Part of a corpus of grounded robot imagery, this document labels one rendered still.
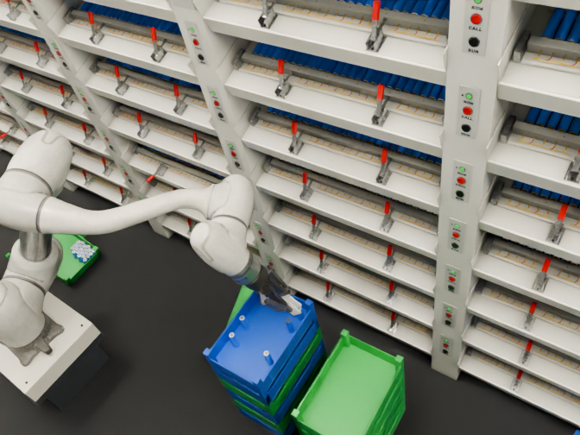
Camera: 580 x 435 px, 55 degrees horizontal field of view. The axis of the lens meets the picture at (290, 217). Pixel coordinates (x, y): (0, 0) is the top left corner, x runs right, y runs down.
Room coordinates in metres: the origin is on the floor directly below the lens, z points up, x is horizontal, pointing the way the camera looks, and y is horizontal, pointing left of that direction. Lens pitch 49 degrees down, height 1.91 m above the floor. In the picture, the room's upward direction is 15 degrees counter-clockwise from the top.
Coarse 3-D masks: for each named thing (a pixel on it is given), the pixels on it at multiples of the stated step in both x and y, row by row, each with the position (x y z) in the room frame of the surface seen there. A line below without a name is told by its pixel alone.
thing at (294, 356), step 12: (312, 324) 0.89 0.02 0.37; (312, 336) 0.87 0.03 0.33; (300, 348) 0.83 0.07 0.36; (288, 360) 0.79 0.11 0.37; (216, 372) 0.82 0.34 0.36; (288, 372) 0.77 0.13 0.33; (240, 384) 0.75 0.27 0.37; (276, 384) 0.73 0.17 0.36; (252, 396) 0.73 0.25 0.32; (264, 396) 0.69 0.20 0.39
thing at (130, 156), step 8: (136, 144) 1.78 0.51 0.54; (128, 152) 1.75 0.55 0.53; (136, 152) 1.76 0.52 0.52; (152, 152) 1.74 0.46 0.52; (128, 160) 1.74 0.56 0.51; (136, 160) 1.73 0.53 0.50; (136, 168) 1.71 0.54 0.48; (144, 168) 1.68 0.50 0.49; (152, 168) 1.66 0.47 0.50; (168, 168) 1.63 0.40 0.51; (192, 168) 1.58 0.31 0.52; (200, 168) 1.57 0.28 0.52; (160, 176) 1.61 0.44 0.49; (168, 176) 1.59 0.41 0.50; (176, 176) 1.58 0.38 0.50; (176, 184) 1.55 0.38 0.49; (184, 184) 1.53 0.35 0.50; (192, 184) 1.52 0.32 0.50; (200, 184) 1.50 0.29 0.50; (208, 184) 1.49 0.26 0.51
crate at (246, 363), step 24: (240, 312) 0.95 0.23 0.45; (264, 312) 0.95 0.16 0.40; (288, 312) 0.93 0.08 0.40; (312, 312) 0.89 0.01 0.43; (240, 336) 0.90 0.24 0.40; (264, 336) 0.87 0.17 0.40; (288, 336) 0.85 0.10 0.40; (216, 360) 0.83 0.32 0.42; (240, 360) 0.81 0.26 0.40; (264, 360) 0.79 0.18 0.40; (264, 384) 0.70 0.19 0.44
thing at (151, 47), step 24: (72, 0) 1.81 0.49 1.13; (48, 24) 1.73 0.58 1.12; (72, 24) 1.74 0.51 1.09; (96, 24) 1.70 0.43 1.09; (120, 24) 1.61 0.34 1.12; (144, 24) 1.56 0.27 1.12; (168, 24) 1.52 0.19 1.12; (96, 48) 1.61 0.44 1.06; (120, 48) 1.55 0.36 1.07; (144, 48) 1.50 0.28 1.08; (168, 48) 1.45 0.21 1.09; (168, 72) 1.40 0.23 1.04; (192, 72) 1.33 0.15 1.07
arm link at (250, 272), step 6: (252, 258) 0.92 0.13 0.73; (252, 264) 0.91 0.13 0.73; (258, 264) 0.92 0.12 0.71; (246, 270) 0.89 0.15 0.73; (252, 270) 0.89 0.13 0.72; (258, 270) 0.90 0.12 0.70; (228, 276) 0.90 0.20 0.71; (234, 276) 0.89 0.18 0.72; (240, 276) 0.88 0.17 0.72; (246, 276) 0.88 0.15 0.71; (252, 276) 0.89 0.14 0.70; (240, 282) 0.89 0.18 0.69; (246, 282) 0.88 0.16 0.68
